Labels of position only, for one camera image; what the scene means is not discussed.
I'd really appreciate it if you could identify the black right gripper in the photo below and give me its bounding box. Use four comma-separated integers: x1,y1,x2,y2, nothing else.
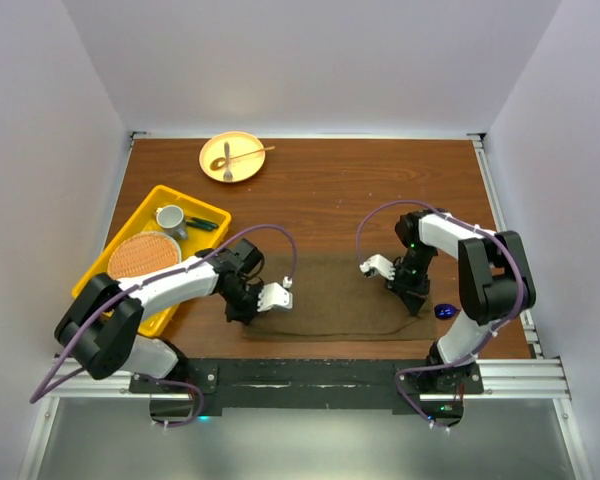
385,243,437,315

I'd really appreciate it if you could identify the brown cloth napkin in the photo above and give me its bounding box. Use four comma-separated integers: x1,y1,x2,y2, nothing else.
242,252,436,342

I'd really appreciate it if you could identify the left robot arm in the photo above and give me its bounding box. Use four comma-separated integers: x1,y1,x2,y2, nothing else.
54,239,292,392

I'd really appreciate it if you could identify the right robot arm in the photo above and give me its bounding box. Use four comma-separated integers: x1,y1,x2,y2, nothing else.
385,210,536,393

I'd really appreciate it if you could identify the iridescent blue spoon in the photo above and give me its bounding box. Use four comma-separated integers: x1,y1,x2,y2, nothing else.
434,303,461,321

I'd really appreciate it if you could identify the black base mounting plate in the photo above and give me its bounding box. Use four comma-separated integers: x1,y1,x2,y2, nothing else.
129,357,484,419

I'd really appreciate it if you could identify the grey mug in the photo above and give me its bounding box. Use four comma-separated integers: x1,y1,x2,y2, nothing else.
155,204,188,241

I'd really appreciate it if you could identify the silver fork on plate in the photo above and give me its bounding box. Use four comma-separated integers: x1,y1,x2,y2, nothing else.
223,141,233,183

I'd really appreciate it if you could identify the gold spoon on plate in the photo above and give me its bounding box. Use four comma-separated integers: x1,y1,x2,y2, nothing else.
209,146,275,171

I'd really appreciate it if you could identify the beige round plate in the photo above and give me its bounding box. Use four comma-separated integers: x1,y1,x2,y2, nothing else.
198,131,268,183

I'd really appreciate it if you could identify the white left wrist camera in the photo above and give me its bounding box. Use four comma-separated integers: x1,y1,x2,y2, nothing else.
257,282,293,313

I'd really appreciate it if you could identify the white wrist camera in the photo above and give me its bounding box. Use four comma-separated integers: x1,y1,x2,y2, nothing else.
359,254,395,281
257,282,293,313

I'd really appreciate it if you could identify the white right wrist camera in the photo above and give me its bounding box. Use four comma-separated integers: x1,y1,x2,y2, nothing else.
359,254,395,281

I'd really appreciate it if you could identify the green handled utensil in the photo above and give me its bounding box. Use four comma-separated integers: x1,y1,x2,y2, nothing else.
185,217,219,231

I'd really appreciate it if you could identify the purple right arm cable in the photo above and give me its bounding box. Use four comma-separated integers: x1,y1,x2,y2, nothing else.
355,199,526,431

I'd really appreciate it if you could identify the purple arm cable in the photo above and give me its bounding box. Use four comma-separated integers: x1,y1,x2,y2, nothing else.
355,199,526,431
29,224,299,429

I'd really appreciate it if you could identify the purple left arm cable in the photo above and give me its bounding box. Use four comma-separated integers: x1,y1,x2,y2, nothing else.
29,224,299,429

